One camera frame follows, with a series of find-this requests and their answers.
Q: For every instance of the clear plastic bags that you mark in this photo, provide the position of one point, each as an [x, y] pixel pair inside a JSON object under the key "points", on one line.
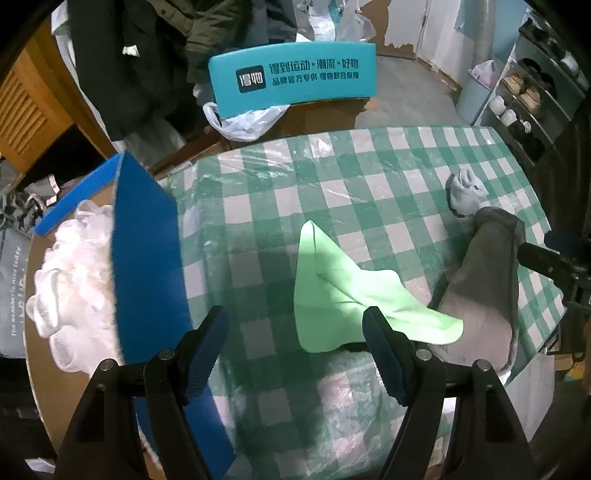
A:
{"points": [[351, 23]]}

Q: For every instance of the teal printed box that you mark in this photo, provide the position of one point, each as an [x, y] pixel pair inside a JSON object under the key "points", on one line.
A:
{"points": [[323, 92]]}

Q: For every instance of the large white sack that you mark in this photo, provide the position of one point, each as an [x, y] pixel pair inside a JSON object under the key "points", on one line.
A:
{"points": [[157, 138]]}

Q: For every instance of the grey printed bag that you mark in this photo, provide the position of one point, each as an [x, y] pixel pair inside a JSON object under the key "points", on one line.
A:
{"points": [[14, 295]]}

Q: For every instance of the green checkered tablecloth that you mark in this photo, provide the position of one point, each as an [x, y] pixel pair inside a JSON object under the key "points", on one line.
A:
{"points": [[286, 194]]}

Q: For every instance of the olive green jacket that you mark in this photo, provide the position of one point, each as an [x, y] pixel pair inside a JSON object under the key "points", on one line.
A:
{"points": [[212, 32]]}

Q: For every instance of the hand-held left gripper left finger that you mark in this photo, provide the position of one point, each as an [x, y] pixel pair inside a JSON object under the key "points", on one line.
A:
{"points": [[205, 355]]}

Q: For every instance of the blue cardboard box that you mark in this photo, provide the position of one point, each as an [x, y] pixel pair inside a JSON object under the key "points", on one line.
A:
{"points": [[147, 258]]}

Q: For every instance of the light green cloth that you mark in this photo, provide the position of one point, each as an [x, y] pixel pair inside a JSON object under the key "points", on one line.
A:
{"points": [[332, 286]]}

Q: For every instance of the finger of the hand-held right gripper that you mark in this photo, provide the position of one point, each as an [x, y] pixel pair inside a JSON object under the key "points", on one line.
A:
{"points": [[549, 263], [570, 241]]}

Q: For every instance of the small white plastic bag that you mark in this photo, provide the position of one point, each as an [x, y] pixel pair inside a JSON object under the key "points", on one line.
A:
{"points": [[485, 71]]}

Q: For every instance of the small grey sock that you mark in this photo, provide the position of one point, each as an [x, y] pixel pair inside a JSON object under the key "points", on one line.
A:
{"points": [[466, 196]]}

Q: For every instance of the white plastic packing in box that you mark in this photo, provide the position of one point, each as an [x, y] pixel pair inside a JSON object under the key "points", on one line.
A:
{"points": [[78, 277]]}

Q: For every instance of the brown wooden table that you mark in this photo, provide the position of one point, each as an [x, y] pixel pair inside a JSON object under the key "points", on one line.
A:
{"points": [[318, 122]]}

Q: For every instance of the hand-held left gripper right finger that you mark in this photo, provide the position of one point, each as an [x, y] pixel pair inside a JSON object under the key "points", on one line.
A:
{"points": [[384, 353]]}

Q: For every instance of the shoe rack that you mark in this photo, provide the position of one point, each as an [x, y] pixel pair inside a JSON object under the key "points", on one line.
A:
{"points": [[535, 92]]}

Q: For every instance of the wooden cabinet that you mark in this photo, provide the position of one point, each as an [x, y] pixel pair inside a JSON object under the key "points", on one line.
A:
{"points": [[32, 106]]}

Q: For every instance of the black jacket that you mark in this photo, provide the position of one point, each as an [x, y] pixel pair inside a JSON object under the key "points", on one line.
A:
{"points": [[120, 83]]}

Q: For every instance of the light blue bin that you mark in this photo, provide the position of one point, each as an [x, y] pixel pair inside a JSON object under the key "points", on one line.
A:
{"points": [[473, 104]]}

